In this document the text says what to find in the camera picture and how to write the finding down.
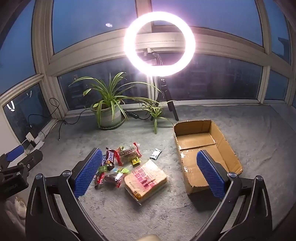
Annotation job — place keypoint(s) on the large spider plant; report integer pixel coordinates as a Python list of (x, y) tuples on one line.
[(111, 92)]

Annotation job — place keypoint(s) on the green mint candy packet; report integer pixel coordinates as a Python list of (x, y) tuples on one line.
[(155, 154)]

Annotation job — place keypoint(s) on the green pot saucer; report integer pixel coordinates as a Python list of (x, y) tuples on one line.
[(115, 126)]

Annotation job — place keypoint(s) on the cardboard box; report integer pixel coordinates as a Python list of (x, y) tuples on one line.
[(203, 141)]

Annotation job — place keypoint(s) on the white power strip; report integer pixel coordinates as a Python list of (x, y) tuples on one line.
[(34, 141)]

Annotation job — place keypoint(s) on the small spider plant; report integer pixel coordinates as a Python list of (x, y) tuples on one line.
[(157, 113)]

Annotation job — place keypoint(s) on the small yellow snack packet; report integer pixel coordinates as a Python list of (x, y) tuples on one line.
[(136, 161)]

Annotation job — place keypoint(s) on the black power strip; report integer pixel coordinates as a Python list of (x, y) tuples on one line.
[(135, 116)]

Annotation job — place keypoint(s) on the clear red-edged brown snack packet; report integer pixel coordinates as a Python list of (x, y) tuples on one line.
[(128, 154), (111, 179)]

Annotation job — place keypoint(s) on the large sliced bread packet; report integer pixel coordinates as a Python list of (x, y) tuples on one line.
[(144, 183)]

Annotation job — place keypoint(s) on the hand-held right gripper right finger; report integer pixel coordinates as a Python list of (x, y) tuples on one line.
[(211, 176)]

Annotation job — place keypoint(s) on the person's left hand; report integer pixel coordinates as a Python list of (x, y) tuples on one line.
[(16, 207)]

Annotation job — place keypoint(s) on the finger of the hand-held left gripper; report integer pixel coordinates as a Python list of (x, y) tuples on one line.
[(15, 154), (31, 162)]

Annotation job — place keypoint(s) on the green jelly candy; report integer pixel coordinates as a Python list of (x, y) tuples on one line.
[(103, 168)]

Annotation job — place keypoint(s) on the green plant pot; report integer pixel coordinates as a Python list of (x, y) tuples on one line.
[(108, 115)]

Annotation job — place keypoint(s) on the round red green snack packet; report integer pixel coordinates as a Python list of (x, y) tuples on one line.
[(121, 170)]

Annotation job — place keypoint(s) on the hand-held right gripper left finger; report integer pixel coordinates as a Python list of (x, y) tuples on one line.
[(89, 172)]

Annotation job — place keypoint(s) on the brown chocolate bar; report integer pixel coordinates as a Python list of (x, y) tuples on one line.
[(110, 157)]

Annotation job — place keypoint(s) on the grey carpet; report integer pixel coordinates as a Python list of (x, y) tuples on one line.
[(111, 213)]

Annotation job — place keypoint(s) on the black phone mount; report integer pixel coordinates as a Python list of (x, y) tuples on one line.
[(151, 56)]

